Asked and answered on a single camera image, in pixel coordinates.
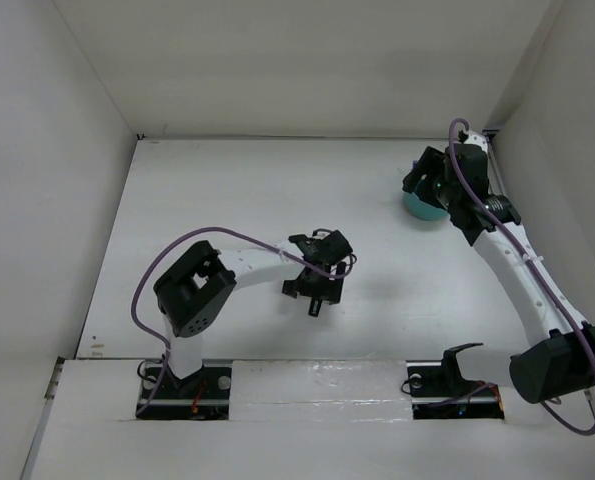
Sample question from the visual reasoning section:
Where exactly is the teal round divided organizer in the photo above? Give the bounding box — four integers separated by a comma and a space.
403, 192, 448, 222

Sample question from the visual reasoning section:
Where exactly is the pink black highlighter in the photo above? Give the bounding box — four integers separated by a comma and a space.
308, 298, 323, 318

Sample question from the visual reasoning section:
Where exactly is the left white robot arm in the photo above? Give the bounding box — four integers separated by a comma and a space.
153, 230, 356, 397

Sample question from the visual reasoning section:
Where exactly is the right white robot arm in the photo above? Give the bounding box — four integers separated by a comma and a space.
402, 143, 595, 404

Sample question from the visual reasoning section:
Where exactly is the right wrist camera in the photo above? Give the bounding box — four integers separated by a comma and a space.
458, 129, 488, 150

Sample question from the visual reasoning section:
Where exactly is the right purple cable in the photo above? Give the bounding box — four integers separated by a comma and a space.
447, 117, 595, 437

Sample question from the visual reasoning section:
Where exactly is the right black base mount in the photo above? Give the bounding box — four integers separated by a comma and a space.
400, 343, 505, 420

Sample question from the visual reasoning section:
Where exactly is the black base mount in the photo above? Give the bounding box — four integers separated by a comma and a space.
135, 360, 232, 421
400, 343, 505, 420

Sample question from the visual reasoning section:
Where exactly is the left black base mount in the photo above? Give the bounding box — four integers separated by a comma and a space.
135, 360, 232, 421

